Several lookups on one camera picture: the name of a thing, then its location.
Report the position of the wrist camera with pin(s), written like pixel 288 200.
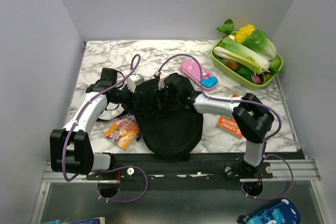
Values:
pixel 133 81
pixel 164 81

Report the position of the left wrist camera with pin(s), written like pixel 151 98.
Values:
pixel 133 81

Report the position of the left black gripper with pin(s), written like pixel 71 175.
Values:
pixel 132 99

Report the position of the aluminium extrusion rail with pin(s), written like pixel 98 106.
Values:
pixel 277 170

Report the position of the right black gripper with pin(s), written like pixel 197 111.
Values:
pixel 159 96

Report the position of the blue pencil case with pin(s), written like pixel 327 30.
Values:
pixel 279 211

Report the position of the black student backpack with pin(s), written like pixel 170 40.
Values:
pixel 170 133

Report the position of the green lettuce toy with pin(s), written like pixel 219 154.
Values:
pixel 259 42

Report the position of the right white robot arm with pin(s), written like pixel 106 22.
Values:
pixel 252 117

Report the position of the green vegetable tray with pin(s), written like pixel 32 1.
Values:
pixel 244 75

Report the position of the orange 78-storey treehouse book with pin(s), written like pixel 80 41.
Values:
pixel 229 126

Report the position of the yellow corn toy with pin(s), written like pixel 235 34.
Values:
pixel 244 32

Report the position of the green leaf sprig toy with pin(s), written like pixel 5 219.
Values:
pixel 227 27

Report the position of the Roald Dahl book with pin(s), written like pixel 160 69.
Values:
pixel 123 131

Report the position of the black mounting base rail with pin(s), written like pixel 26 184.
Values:
pixel 227 170

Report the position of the pink pencil case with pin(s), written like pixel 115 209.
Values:
pixel 200 75

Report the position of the napa cabbage toy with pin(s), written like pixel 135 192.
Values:
pixel 231 50

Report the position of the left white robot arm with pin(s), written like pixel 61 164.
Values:
pixel 70 148

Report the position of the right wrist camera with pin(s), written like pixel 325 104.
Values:
pixel 164 81

